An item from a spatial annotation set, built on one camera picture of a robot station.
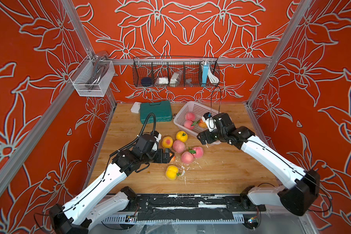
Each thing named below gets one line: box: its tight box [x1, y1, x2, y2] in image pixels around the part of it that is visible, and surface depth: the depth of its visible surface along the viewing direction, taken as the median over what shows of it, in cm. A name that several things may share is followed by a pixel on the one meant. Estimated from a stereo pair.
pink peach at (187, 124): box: [183, 119, 195, 131], surface depth 101 cm
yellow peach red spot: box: [161, 136, 174, 149], surface depth 92 cm
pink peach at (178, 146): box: [172, 139, 186, 154], surface depth 91 cm
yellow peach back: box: [175, 130, 189, 143], surface depth 95 cm
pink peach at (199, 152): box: [192, 146, 204, 159], surface depth 87 cm
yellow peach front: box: [165, 164, 179, 181], surface depth 80 cm
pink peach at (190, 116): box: [185, 112, 196, 122], surface depth 105 cm
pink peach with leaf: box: [180, 150, 195, 165], surface depth 86 cm
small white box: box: [130, 101, 142, 114], surface depth 116 cm
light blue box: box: [201, 63, 209, 84], surface depth 90 cm
